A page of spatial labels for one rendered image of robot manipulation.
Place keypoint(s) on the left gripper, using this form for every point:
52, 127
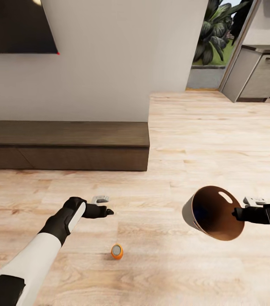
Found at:
100, 212

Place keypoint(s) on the dishwasher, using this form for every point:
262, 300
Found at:
258, 85

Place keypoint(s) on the wall mounted tv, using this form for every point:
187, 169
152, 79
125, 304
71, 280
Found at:
25, 28

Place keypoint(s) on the trash can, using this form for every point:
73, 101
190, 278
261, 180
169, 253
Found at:
220, 224

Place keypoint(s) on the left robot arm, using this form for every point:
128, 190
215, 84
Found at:
21, 278

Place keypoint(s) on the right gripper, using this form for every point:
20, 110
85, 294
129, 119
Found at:
246, 214

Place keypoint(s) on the can of soda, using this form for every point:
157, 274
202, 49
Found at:
200, 213
117, 251

